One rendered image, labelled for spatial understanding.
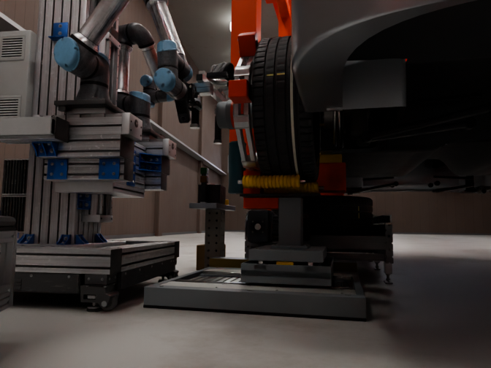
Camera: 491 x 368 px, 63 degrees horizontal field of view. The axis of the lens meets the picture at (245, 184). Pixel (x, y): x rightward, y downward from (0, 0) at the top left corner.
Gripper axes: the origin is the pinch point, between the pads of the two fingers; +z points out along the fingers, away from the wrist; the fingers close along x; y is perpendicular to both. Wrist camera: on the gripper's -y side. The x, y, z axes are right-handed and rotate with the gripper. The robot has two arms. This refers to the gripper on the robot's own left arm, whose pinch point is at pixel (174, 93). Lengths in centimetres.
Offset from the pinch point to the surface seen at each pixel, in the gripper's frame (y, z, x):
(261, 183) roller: 61, -75, 101
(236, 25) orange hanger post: -38, -18, 49
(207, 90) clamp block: 23, -84, 73
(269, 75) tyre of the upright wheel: 19, -92, 104
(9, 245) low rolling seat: 90, -157, 61
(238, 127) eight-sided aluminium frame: 39, -87, 92
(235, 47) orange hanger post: -24, -18, 51
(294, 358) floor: 106, -137, 138
